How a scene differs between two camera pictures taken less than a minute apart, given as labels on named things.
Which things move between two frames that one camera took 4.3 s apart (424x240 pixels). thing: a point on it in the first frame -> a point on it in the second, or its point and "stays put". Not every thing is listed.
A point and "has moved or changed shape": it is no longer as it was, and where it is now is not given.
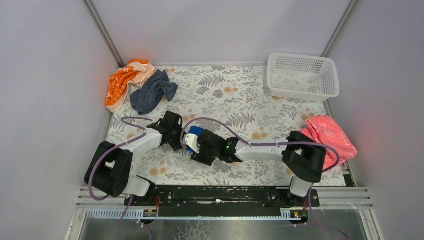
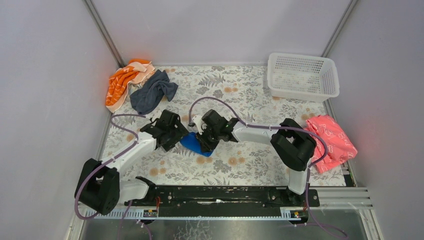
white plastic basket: [299, 77] stays put
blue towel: [196, 130] has moved or changed shape
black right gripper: [201, 148] -> [205, 138]
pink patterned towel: [324, 128] stays put
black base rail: [222, 201] stays put
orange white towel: [134, 72] stays put
